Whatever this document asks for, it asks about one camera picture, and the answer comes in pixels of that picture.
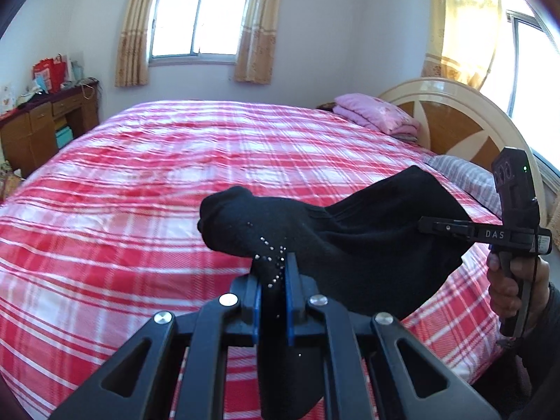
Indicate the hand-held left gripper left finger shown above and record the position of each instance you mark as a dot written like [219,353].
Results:
[257,313]

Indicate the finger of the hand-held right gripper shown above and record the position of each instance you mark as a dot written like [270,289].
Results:
[446,227]

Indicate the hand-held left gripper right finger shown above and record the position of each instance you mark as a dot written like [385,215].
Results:
[289,310]

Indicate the black pants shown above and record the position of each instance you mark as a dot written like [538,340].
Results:
[350,245]

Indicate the person's right forearm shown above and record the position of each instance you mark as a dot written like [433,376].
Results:
[542,358]

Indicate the person's right hand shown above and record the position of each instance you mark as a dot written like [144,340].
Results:
[498,288]

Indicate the grey striped pillow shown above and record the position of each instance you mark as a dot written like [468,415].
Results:
[463,175]

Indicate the cream and wood headboard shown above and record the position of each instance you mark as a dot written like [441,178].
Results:
[442,118]

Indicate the window beside headboard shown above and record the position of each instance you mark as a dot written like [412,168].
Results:
[533,74]

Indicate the pink folded blanket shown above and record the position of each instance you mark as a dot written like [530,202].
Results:
[372,111]

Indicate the red plaid bed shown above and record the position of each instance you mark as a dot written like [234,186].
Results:
[153,183]

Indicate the yellow sunlit curtain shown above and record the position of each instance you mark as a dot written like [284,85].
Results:
[468,22]

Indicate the teal storage box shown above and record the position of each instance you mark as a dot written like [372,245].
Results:
[64,137]

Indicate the beige patterned curtain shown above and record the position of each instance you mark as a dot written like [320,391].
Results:
[131,43]
[258,30]

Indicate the patterned floor bag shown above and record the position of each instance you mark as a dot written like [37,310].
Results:
[8,181]

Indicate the wooden desk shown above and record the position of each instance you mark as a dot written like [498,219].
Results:
[39,118]

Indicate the light blue bag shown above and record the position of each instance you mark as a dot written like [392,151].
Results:
[77,71]

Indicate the bright window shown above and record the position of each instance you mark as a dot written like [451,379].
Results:
[179,22]

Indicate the red gift bag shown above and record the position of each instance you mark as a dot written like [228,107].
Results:
[50,72]

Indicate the white printed card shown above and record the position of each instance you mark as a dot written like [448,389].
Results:
[6,98]

